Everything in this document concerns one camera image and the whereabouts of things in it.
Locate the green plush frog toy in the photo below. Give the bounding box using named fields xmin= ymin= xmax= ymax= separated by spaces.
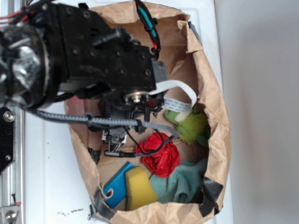
xmin=164 ymin=106 xmax=210 ymax=147

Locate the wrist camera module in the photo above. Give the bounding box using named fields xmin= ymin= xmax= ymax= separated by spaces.
xmin=102 ymin=127 xmax=127 ymax=152

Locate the blue plastic block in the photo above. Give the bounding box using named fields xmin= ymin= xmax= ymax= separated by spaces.
xmin=103 ymin=162 xmax=134 ymax=208

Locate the brown paper bag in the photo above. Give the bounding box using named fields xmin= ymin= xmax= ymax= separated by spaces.
xmin=70 ymin=1 xmax=231 ymax=224

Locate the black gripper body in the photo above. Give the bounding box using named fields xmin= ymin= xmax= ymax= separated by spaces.
xmin=44 ymin=2 xmax=166 ymax=116

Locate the black metal bracket plate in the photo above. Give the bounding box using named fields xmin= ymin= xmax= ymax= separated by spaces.
xmin=0 ymin=107 xmax=15 ymax=174

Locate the grey braided cable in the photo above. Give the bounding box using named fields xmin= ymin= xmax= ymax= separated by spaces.
xmin=23 ymin=106 xmax=180 ymax=158

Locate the red black wire bundle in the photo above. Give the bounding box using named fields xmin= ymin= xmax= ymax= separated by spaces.
xmin=0 ymin=0 xmax=162 ymax=60

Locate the white flat ribbon cable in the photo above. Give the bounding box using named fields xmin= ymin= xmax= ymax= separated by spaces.
xmin=148 ymin=79 xmax=198 ymax=112

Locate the red crumpled paper ball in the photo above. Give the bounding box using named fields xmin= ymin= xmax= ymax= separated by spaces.
xmin=139 ymin=133 xmax=181 ymax=178

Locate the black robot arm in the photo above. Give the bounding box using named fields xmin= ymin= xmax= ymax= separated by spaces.
xmin=0 ymin=0 xmax=167 ymax=112

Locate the aluminium frame rail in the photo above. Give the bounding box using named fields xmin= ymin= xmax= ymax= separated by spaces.
xmin=0 ymin=106 xmax=25 ymax=224

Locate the teal cloth towel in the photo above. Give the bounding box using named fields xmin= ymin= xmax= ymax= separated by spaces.
xmin=149 ymin=158 xmax=208 ymax=203

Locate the yellow sponge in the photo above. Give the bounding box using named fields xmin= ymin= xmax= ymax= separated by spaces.
xmin=125 ymin=167 xmax=158 ymax=210

